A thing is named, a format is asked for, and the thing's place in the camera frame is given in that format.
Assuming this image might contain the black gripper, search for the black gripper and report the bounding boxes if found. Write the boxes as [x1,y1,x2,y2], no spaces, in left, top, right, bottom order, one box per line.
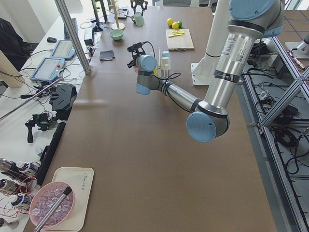
[130,0,148,12]
[127,42,145,68]

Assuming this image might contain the green cup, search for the green cup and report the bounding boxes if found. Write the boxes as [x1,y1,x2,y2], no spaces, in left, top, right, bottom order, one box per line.
[134,12,144,27]

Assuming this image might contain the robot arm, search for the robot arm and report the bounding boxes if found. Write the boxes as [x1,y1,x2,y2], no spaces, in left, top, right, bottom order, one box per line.
[127,0,284,142]

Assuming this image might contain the yellow cup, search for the yellow cup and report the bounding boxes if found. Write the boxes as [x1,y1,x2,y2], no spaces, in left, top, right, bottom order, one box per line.
[154,67,159,76]

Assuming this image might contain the light blue cup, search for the light blue cup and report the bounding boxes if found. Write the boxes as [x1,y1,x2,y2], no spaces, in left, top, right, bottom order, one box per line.
[162,51,170,58]

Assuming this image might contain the cream cup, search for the cream cup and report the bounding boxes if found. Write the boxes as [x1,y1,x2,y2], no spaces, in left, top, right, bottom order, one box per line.
[161,57,171,71]

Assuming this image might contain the green bowl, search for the green bowl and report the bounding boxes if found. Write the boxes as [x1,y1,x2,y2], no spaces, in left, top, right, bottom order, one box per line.
[110,29,124,41]

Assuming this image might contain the wooden mug tree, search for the wooden mug tree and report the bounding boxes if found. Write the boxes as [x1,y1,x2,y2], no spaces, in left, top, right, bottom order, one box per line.
[106,0,128,30]

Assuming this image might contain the yellow lemon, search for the yellow lemon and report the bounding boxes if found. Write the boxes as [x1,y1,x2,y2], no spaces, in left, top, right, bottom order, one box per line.
[167,18,174,27]
[171,22,179,29]

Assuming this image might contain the grey folded cloth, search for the grey folded cloth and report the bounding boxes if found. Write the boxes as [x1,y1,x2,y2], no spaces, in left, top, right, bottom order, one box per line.
[99,50,115,61]

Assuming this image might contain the bamboo cutting board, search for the bamboo cutting board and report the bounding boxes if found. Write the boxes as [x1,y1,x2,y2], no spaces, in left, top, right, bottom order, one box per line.
[165,29,194,51]

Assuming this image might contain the yellow plastic knife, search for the yellow plastic knife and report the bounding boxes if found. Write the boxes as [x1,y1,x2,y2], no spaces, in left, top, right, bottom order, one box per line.
[168,33,185,38]

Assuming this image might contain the blue teach pendant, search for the blue teach pendant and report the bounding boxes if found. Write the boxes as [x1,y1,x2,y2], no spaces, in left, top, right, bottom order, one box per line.
[50,40,75,60]
[30,58,65,82]

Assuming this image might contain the beige tray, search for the beige tray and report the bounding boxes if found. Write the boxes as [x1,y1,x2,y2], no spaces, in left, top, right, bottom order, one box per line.
[29,167,94,232]

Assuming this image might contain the pink bowl with ice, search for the pink bowl with ice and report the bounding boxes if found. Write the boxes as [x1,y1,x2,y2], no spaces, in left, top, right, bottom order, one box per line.
[29,181,75,229]

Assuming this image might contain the white wire cup rack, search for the white wire cup rack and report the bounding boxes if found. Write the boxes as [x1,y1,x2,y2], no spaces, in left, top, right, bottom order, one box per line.
[158,47,169,78]

